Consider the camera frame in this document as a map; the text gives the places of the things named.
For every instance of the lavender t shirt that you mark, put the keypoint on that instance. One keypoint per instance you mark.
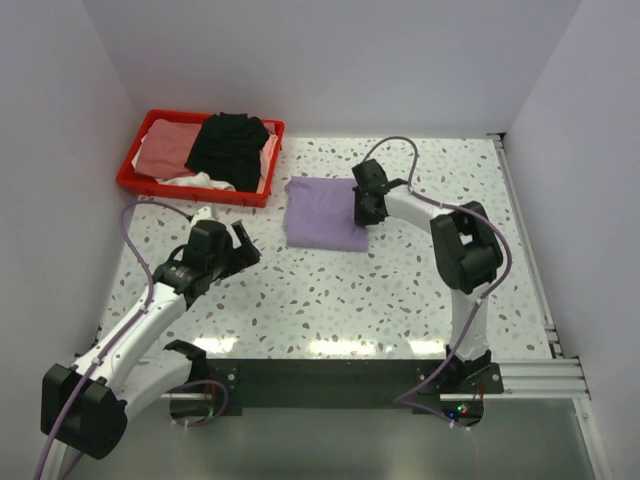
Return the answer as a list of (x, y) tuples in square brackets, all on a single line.
[(320, 215)]

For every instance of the black t shirt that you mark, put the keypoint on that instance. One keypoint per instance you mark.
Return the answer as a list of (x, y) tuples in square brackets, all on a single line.
[(227, 148)]

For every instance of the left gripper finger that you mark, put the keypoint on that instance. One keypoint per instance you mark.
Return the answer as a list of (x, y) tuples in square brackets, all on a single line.
[(246, 256), (241, 233)]

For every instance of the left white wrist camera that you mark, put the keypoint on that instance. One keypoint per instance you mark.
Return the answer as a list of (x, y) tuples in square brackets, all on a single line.
[(206, 212)]

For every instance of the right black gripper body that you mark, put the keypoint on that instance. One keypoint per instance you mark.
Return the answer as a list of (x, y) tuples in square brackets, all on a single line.
[(363, 206)]

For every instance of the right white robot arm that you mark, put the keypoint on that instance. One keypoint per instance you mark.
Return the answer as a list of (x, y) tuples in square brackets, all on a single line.
[(467, 257)]

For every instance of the red plastic tray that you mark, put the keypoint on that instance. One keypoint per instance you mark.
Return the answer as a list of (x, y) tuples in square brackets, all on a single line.
[(137, 184)]

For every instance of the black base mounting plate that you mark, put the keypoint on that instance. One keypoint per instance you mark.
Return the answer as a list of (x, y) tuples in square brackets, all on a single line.
[(327, 384)]

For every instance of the white cream t shirt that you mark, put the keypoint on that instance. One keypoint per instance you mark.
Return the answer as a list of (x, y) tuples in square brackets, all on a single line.
[(199, 180)]

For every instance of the light pink t shirt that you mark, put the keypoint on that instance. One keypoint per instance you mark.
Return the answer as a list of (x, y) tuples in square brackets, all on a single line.
[(266, 155)]

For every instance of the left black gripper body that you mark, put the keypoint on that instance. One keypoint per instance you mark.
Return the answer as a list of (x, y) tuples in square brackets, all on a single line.
[(235, 251)]

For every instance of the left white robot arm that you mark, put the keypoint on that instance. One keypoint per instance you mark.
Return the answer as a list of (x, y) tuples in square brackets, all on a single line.
[(81, 405)]

